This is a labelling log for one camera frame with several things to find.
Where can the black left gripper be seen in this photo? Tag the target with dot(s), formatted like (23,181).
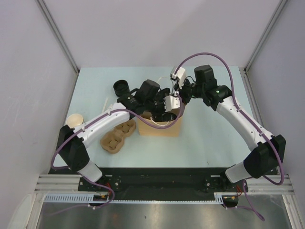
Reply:
(157,116)

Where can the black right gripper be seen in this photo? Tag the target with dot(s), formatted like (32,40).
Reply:
(185,100)

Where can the brown paper bag white handles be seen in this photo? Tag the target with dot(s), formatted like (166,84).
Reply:
(146,125)

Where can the black plastic cup lid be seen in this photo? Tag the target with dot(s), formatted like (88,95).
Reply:
(165,117)

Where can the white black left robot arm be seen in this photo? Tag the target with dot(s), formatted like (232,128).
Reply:
(73,142)

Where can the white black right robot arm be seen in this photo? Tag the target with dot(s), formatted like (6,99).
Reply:
(266,150)

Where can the stack of black cup lids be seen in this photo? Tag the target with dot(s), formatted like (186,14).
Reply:
(121,87)

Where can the brown pulp cup carrier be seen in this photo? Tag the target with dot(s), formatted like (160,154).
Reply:
(113,141)

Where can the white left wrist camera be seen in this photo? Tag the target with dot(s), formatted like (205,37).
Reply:
(171,103)

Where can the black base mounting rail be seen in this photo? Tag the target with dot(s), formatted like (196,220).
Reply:
(168,184)

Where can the left aluminium frame post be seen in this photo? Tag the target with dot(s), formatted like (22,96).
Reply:
(57,34)

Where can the aluminium frame post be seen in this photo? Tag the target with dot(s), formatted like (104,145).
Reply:
(57,34)
(266,33)

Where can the right aluminium frame post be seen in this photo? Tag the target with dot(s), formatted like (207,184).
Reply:
(266,33)

